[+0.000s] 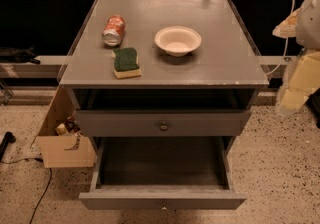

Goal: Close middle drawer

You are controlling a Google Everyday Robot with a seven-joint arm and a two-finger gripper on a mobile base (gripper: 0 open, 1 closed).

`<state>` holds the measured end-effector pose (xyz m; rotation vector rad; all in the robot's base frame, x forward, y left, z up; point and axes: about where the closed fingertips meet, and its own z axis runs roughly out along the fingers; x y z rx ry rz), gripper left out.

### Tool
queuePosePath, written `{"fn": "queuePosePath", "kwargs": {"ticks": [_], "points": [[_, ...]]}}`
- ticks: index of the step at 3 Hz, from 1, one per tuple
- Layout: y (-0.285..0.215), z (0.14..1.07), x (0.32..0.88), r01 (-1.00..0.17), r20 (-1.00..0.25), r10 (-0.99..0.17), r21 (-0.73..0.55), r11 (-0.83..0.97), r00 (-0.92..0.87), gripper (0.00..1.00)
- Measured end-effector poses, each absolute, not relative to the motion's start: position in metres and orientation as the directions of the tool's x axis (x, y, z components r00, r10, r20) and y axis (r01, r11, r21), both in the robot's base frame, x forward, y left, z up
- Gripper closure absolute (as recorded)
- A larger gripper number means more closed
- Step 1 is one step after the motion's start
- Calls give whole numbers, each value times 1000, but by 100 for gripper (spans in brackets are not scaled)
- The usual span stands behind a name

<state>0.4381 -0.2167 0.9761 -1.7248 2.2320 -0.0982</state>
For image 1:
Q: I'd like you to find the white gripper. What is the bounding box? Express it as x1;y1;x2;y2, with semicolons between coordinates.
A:
272;9;320;112

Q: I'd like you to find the grey drawer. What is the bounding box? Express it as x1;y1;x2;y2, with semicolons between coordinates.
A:
79;137;246;210
75;110;251;137

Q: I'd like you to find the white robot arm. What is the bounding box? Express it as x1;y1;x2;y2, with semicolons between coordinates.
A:
272;0;320;115

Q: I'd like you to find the grey top drawer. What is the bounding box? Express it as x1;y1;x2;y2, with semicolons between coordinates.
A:
75;110;251;137

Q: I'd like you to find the grey wooden drawer cabinet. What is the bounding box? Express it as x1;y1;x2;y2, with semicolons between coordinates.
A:
59;0;270;156

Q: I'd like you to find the white paper bowl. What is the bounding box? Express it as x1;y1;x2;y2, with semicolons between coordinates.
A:
154;26;202;57

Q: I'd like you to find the green yellow sponge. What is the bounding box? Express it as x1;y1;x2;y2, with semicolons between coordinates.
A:
113;47;141;79

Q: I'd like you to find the orange soda can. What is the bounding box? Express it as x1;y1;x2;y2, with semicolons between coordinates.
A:
102;15;126;47

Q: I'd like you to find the cardboard box with items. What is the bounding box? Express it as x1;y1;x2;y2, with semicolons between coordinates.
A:
37;87;96;168

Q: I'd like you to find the black object on shelf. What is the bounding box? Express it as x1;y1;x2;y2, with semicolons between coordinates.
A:
0;47;40;64

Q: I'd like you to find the black cylinder on floor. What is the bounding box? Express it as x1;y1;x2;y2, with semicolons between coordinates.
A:
0;132;16;161

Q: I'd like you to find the white cable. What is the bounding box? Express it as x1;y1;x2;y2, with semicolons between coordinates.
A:
265;0;296;77

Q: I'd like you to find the black floor cable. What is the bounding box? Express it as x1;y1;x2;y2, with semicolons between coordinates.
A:
0;157;53;224

